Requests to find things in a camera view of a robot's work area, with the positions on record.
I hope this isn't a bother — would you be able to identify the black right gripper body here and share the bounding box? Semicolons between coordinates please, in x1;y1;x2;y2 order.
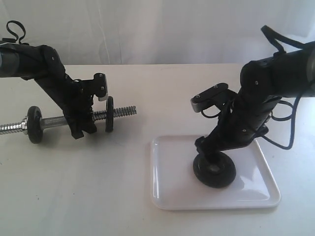
209;98;271;152

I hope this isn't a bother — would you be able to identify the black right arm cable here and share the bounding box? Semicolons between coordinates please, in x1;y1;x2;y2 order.
251;24;315;150

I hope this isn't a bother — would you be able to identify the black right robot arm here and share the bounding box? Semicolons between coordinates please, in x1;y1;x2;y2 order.
190;42;315;162

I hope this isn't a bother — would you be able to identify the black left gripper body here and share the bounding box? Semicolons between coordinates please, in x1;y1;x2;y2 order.
59;73;98;123

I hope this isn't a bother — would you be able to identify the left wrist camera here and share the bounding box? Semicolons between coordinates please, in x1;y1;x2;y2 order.
83;73;108;102

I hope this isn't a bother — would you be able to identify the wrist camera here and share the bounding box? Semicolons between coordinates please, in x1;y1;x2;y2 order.
190;83;237;113
83;73;108;102

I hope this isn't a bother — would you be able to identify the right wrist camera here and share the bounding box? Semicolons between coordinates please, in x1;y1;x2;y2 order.
190;83;237;113

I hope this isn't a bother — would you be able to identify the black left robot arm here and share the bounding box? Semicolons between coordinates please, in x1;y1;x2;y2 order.
0;43;97;139

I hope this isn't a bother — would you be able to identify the white plastic tray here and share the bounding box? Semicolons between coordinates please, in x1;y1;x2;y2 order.
151;135;281;210

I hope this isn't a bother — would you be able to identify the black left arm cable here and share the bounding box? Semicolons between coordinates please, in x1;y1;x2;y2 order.
2;20;28;46

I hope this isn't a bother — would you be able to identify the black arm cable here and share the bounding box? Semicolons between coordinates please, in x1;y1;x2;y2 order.
251;24;315;150
2;20;28;46

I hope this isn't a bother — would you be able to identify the chrome threaded dumbbell bar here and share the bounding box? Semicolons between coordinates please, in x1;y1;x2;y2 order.
0;106;137;135

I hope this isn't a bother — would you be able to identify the white curtain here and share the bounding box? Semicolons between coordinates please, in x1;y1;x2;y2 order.
0;0;315;64

